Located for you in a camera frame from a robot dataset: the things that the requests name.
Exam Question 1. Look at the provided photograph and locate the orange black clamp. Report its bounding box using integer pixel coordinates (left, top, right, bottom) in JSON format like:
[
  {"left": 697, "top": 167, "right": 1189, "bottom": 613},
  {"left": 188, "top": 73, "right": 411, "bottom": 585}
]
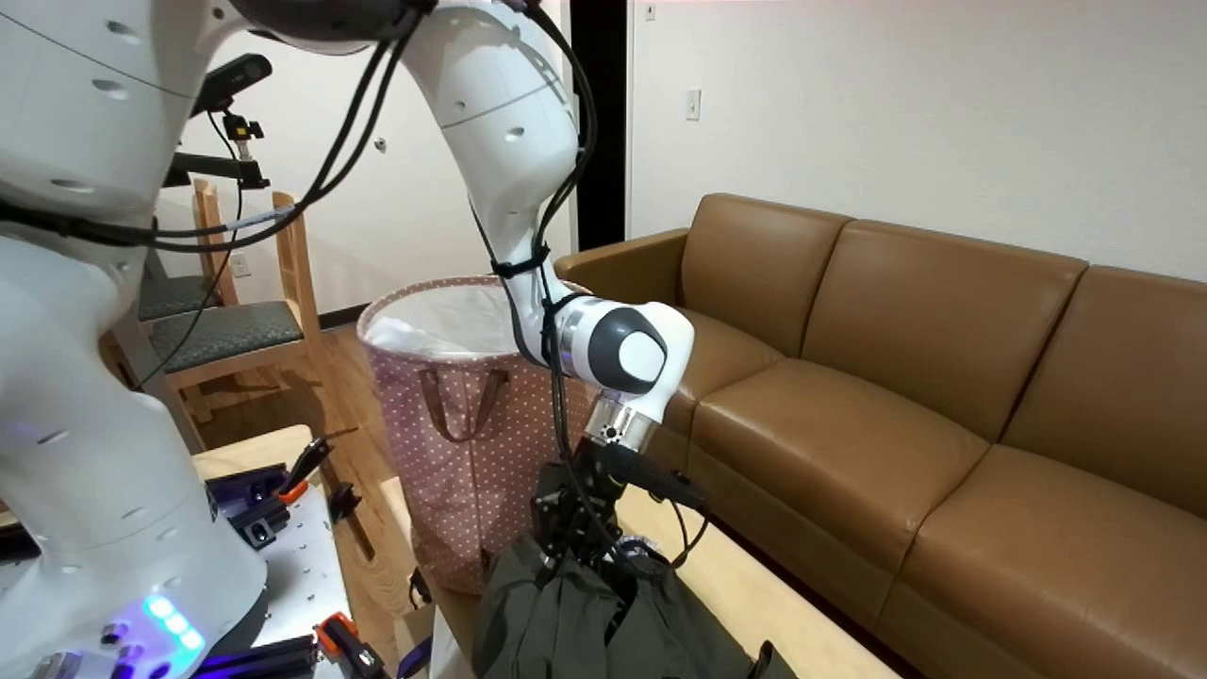
[
  {"left": 309, "top": 607, "right": 397, "bottom": 679},
  {"left": 263, "top": 427, "right": 341, "bottom": 510}
]

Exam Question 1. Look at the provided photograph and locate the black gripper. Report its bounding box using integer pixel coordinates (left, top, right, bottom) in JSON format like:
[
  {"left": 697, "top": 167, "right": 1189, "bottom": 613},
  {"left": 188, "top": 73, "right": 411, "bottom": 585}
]
[{"left": 531, "top": 442, "right": 632, "bottom": 573}]

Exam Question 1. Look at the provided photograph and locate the pink dotted carrier bag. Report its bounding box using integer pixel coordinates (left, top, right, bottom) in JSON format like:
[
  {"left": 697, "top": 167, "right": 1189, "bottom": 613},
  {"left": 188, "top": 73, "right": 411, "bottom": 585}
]
[{"left": 355, "top": 276, "right": 602, "bottom": 598}]

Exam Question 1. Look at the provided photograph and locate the brown leather sofa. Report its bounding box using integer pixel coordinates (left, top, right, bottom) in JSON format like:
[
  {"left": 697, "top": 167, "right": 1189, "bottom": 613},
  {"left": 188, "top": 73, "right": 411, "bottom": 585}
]
[{"left": 550, "top": 189, "right": 1207, "bottom": 679}]

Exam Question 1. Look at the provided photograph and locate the wooden chair grey cushion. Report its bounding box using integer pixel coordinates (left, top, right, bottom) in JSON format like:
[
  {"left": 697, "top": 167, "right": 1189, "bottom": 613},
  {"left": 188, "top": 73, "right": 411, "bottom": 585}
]
[
  {"left": 128, "top": 174, "right": 240, "bottom": 321},
  {"left": 106, "top": 185, "right": 369, "bottom": 446}
]

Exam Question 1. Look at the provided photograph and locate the olive green cloth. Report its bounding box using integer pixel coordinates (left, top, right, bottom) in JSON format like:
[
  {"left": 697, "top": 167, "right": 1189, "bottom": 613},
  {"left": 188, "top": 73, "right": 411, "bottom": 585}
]
[{"left": 468, "top": 527, "right": 799, "bottom": 679}]

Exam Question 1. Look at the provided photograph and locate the black stereo camera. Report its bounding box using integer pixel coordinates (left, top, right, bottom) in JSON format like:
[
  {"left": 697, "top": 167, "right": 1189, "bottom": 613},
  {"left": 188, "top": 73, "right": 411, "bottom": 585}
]
[{"left": 175, "top": 52, "right": 273, "bottom": 126}]

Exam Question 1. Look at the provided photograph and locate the black purple base board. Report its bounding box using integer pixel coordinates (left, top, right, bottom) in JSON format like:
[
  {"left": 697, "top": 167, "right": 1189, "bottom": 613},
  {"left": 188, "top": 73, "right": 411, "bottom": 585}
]
[{"left": 204, "top": 460, "right": 302, "bottom": 555}]

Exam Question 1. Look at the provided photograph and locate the black camera stand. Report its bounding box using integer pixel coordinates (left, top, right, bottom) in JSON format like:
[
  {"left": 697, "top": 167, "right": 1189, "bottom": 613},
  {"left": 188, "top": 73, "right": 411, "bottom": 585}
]
[{"left": 155, "top": 106, "right": 280, "bottom": 194}]

